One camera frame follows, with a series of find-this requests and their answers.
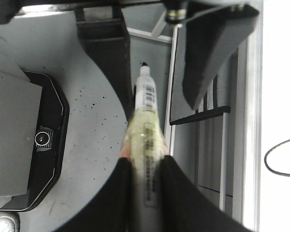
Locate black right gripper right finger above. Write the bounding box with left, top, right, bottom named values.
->
left=160, top=155, right=249, bottom=232

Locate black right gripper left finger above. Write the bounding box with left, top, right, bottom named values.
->
left=56, top=158, right=131, bottom=232

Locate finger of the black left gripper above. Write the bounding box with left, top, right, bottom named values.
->
left=74, top=6, right=133, bottom=119
left=182, top=4, right=259, bottom=109

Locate white whiteboard marker pen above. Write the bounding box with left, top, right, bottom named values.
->
left=119, top=62, right=171, bottom=211

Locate grey robot mobile base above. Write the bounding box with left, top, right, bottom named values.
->
left=0, top=12, right=127, bottom=232

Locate white whiteboard with aluminium frame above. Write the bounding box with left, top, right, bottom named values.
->
left=232, top=0, right=290, bottom=232

